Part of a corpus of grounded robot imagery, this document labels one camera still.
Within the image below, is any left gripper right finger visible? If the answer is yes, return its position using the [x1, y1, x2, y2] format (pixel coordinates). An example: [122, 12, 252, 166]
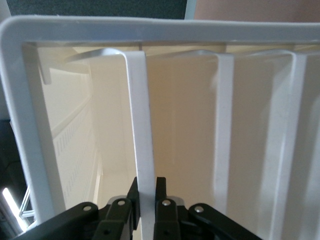
[153, 176, 264, 240]

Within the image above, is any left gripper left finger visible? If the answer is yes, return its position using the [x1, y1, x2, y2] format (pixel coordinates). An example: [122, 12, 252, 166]
[22, 176, 141, 240]

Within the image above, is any white plastic drawer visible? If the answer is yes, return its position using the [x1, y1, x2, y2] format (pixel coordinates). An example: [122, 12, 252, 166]
[37, 47, 154, 240]

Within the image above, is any white drawer cabinet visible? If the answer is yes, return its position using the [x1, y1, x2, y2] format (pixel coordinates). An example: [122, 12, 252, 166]
[0, 14, 320, 233]

